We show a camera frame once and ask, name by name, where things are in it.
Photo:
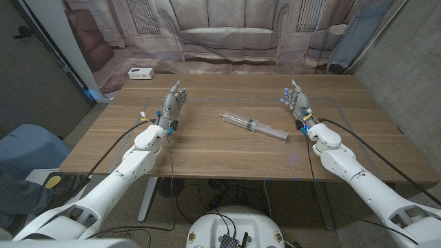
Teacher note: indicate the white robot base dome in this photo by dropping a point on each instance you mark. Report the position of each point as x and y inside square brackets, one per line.
[210, 224]

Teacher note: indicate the person leg in blue jeans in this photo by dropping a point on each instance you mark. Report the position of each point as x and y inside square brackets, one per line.
[20, 196]

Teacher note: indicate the black antenna module on base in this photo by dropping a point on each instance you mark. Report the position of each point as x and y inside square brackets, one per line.
[229, 241]

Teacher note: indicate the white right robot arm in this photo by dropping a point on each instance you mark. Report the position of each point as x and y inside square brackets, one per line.
[365, 186]

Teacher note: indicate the blue padded chair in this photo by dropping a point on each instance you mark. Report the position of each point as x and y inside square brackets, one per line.
[31, 148]

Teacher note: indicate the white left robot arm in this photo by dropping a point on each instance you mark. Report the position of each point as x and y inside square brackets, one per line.
[113, 182]

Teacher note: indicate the white power strip box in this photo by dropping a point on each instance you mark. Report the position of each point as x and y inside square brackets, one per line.
[140, 73]

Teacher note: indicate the white door frame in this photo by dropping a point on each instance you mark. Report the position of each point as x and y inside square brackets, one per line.
[65, 41]

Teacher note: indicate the clear plastic syringe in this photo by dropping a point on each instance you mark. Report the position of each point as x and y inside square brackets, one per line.
[241, 120]

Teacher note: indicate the white table leg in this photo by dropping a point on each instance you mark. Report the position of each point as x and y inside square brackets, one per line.
[147, 199]

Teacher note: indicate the yellow black foot pedal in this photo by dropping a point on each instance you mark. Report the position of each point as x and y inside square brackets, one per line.
[52, 182]

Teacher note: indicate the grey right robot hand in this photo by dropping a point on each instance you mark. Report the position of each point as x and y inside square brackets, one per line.
[301, 103]

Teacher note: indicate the round black floor fan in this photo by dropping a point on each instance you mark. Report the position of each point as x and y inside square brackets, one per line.
[171, 187]

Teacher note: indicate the printed sofa room backdrop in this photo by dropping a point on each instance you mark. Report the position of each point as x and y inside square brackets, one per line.
[227, 34]

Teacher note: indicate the white robot torso shell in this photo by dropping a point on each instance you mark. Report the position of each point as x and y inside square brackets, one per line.
[69, 244]

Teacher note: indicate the grey table leg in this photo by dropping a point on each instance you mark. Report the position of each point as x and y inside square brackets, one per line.
[324, 206]

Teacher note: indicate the white flat floor board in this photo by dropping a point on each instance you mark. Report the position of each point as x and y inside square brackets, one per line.
[36, 175]

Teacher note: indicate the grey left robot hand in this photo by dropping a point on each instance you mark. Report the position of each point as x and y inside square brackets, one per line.
[172, 105]

